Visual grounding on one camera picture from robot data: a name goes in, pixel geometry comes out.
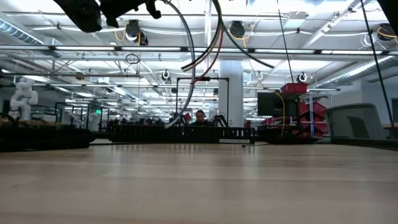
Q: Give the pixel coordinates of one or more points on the overhead light bar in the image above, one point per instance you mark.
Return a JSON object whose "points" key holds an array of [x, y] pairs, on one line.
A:
{"points": [[93, 48]]}

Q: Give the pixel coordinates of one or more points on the person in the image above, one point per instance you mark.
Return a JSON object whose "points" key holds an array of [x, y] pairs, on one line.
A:
{"points": [[201, 118]]}

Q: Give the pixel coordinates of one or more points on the white building column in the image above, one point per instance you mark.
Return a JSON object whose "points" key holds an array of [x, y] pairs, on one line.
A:
{"points": [[231, 93]]}

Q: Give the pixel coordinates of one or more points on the black monitor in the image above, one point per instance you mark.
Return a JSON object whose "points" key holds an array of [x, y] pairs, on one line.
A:
{"points": [[273, 104]]}

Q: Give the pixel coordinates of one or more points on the red plastic bin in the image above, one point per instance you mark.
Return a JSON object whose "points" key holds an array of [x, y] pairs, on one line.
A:
{"points": [[293, 88]]}

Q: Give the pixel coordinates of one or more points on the red bin rack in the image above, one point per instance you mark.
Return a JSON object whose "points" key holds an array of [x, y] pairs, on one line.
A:
{"points": [[314, 118]]}

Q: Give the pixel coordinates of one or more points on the black station frame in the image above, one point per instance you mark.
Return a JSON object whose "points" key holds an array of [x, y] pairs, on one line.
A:
{"points": [[217, 78]]}

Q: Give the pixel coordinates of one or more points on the silver spiral ceiling duct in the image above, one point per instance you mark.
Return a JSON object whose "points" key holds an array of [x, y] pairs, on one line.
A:
{"points": [[357, 73]]}

